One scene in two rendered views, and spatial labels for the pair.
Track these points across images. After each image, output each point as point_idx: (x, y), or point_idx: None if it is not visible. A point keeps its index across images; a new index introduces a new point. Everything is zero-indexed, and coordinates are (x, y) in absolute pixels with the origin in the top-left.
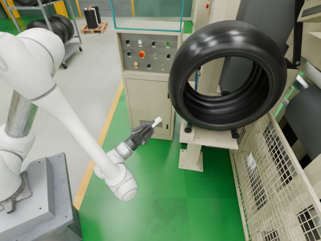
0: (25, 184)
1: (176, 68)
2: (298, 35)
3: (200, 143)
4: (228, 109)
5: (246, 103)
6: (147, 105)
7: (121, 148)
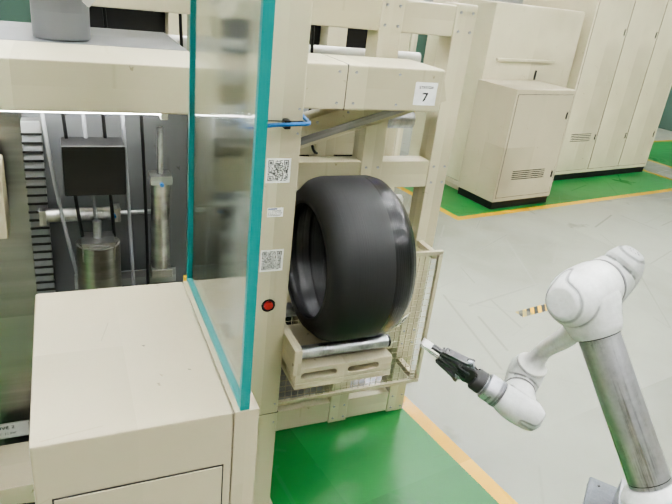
0: None
1: (413, 255)
2: None
3: None
4: (308, 302)
5: (304, 273)
6: None
7: (499, 378)
